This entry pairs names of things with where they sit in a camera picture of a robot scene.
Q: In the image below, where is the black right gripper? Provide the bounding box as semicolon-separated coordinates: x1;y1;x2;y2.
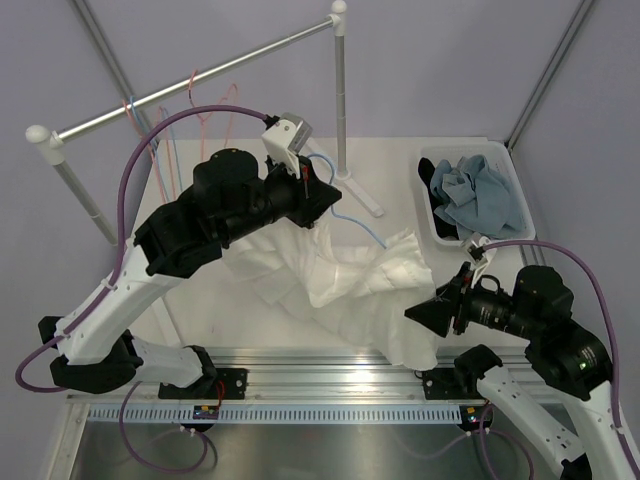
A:
405;259;540;338

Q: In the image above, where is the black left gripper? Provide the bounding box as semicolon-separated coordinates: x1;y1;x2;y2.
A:
219;150;342;245

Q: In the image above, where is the blue hanger with white shirt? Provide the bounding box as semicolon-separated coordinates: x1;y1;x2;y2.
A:
305;152;389;250

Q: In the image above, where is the white shirt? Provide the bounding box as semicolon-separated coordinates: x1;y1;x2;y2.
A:
223;216;438;371

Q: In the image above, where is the black skirt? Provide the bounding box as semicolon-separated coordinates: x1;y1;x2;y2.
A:
418;157;459;240

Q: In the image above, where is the light blue denim shirt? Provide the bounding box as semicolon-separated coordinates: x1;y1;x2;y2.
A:
430;154;525;240

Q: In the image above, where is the pink hanger with jeans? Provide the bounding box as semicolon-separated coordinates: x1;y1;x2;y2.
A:
188;69;240;161

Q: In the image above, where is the blue hanger with denim shirt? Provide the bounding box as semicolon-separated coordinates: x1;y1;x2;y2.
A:
135;105;184;203

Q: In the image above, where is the pink wire hanger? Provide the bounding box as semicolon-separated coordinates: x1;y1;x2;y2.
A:
122;96;167;203

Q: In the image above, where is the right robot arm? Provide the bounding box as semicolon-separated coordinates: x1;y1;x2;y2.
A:
405;263;639;479

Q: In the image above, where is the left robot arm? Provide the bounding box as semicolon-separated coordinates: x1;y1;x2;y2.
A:
38;149;342;399

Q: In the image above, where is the white plastic basket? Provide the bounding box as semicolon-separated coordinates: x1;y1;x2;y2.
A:
418;138;535;247

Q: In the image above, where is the silver clothes rack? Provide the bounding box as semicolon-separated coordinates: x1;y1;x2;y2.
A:
25;1;384;246

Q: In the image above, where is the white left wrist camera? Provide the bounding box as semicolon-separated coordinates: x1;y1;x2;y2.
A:
261;112;313;179

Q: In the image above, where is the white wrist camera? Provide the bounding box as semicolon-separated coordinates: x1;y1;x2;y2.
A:
461;232;495;285
261;112;313;179

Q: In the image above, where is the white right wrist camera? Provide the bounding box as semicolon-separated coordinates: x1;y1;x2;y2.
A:
461;232;495;285

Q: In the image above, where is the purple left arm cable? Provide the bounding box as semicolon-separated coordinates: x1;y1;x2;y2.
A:
14;105;274;474

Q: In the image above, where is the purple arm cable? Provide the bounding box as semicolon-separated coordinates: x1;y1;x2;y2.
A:
14;105;274;474
399;239;640;476

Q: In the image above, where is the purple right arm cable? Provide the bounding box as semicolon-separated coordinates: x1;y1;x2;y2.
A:
399;239;640;476

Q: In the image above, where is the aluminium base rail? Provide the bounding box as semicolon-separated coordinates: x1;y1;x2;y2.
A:
67;347;609;406

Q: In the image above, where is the white slotted cable duct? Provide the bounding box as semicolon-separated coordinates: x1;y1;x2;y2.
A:
88;404;462;425

